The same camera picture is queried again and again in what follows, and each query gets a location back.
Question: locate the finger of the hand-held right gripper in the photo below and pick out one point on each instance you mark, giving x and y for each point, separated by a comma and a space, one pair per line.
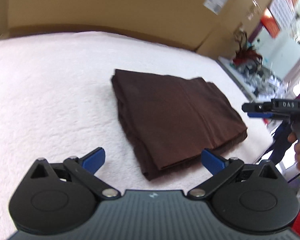
260, 115
256, 107

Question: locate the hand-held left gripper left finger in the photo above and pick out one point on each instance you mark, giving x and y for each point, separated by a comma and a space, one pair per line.
96, 160

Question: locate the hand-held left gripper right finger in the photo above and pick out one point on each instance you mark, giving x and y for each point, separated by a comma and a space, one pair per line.
211, 161

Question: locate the dark brown polo shirt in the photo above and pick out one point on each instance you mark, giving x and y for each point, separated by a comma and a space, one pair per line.
180, 122

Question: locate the clear plastic bag pile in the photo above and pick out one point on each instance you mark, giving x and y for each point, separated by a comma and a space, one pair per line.
262, 80

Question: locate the white side table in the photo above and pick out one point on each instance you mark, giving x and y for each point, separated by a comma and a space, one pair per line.
240, 77

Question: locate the red black feather ornament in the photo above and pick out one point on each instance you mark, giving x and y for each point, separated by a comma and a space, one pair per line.
245, 51

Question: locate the white terry towel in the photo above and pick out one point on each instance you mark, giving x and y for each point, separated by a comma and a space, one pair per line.
52, 100

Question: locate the plain cardboard box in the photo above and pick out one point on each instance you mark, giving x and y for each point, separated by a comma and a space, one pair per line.
215, 45

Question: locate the cardboard box with tape marks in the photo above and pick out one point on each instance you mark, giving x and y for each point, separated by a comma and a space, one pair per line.
255, 5

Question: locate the white label with square code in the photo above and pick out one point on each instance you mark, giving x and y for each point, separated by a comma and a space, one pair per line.
212, 5

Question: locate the large cardboard box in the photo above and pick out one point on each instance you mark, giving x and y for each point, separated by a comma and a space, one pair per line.
115, 5

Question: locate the red wall calendar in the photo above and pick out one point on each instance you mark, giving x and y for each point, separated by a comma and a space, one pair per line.
277, 7

